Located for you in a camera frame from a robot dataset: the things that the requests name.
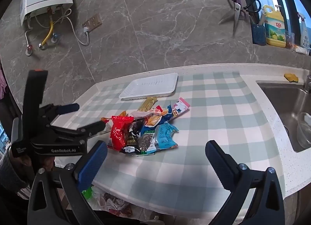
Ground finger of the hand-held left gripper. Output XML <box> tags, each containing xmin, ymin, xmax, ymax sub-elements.
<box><xmin>40</xmin><ymin>103</ymin><xmax>80</xmax><ymax>124</ymax></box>
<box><xmin>51</xmin><ymin>120</ymin><xmax>106</xmax><ymax>141</ymax></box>

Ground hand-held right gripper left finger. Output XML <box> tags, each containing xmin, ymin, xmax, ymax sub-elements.
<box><xmin>27</xmin><ymin>140</ymin><xmax>108</xmax><ymax>225</ymax></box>

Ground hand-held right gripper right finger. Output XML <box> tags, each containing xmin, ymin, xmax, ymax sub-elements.
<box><xmin>205</xmin><ymin>140</ymin><xmax>285</xmax><ymax>225</ymax></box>

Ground long white snack packet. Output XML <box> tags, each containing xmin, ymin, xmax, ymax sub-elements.
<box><xmin>131</xmin><ymin>109</ymin><xmax>149</xmax><ymax>120</ymax></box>

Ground dark nut snack packet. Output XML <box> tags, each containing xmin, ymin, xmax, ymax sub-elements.
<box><xmin>137</xmin><ymin>128</ymin><xmax>156</xmax><ymax>155</ymax></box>

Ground yellow snack packet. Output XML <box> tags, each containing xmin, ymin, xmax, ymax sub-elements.
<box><xmin>146</xmin><ymin>114</ymin><xmax>163</xmax><ymax>126</ymax></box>

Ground gold stick snack packet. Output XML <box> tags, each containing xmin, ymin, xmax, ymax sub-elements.
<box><xmin>137</xmin><ymin>97</ymin><xmax>158</xmax><ymax>112</ymax></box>

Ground light blue snack packet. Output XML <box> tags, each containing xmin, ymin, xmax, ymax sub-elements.
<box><xmin>147</xmin><ymin>124</ymin><xmax>180</xmax><ymax>154</ymax></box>

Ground white and red snack packet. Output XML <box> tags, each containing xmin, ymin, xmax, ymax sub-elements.
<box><xmin>147</xmin><ymin>105</ymin><xmax>168</xmax><ymax>118</ymax></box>

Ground white plastic tray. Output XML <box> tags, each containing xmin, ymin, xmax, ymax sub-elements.
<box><xmin>119</xmin><ymin>73</ymin><xmax>179</xmax><ymax>101</ymax></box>

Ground pink snack packet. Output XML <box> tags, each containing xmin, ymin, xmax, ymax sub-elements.
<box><xmin>174</xmin><ymin>97</ymin><xmax>190</xmax><ymax>114</ymax></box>

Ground person's left hand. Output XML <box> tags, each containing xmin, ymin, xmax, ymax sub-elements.
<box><xmin>15</xmin><ymin>156</ymin><xmax>56</xmax><ymax>182</ymax></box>

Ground trash bag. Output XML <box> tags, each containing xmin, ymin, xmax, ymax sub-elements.
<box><xmin>83</xmin><ymin>186</ymin><xmax>133</xmax><ymax>217</ymax></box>

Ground green checkered tablecloth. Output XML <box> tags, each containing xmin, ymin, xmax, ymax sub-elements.
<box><xmin>57</xmin><ymin>71</ymin><xmax>286</xmax><ymax>218</ymax></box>

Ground pink cloth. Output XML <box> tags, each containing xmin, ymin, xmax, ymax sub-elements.
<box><xmin>0</xmin><ymin>66</ymin><xmax>8</xmax><ymax>99</ymax></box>

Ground steel sink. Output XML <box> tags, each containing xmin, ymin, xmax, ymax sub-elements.
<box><xmin>256</xmin><ymin>80</ymin><xmax>311</xmax><ymax>153</ymax></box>

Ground glass bowl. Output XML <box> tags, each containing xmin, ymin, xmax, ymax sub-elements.
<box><xmin>296</xmin><ymin>112</ymin><xmax>311</xmax><ymax>149</ymax></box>

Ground steel faucet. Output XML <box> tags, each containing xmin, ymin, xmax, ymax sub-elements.
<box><xmin>304</xmin><ymin>65</ymin><xmax>311</xmax><ymax>93</ymax></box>

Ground blue utensil holder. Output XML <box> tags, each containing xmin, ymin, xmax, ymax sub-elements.
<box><xmin>251</xmin><ymin>24</ymin><xmax>267</xmax><ymax>46</ymax></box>

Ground yellow dish soap bottle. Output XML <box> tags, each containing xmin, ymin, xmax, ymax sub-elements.
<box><xmin>264</xmin><ymin>5</ymin><xmax>287</xmax><ymax>48</ymax></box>

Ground white spray bottle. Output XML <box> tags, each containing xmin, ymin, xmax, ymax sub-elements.
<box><xmin>298</xmin><ymin>12</ymin><xmax>311</xmax><ymax>56</ymax></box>

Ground white power cable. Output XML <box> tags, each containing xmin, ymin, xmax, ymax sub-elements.
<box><xmin>57</xmin><ymin>8</ymin><xmax>90</xmax><ymax>46</ymax></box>

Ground white braided water hose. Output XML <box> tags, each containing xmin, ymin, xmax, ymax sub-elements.
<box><xmin>24</xmin><ymin>16</ymin><xmax>34</xmax><ymax>56</ymax></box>

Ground yellow gas hose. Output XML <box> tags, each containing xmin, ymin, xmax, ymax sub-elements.
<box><xmin>39</xmin><ymin>18</ymin><xmax>54</xmax><ymax>50</ymax></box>

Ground gold wall outlet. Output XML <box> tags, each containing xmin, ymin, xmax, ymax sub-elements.
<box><xmin>82</xmin><ymin>13</ymin><xmax>102</xmax><ymax>32</ymax></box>

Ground purple handled scissors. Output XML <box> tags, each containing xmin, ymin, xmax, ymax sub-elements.
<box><xmin>219</xmin><ymin>0</ymin><xmax>249</xmax><ymax>36</ymax></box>

